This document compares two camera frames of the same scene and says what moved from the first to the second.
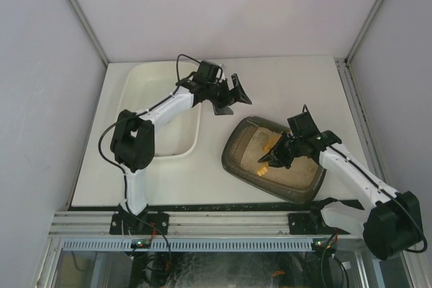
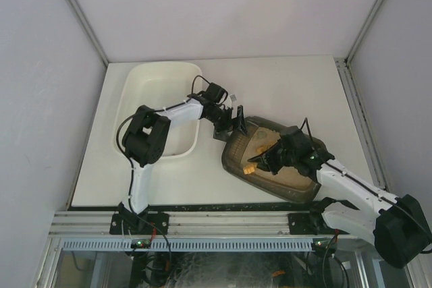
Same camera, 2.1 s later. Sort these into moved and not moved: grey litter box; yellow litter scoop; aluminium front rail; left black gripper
Moved: left black gripper; yellow litter scoop
Not moved: aluminium front rail; grey litter box
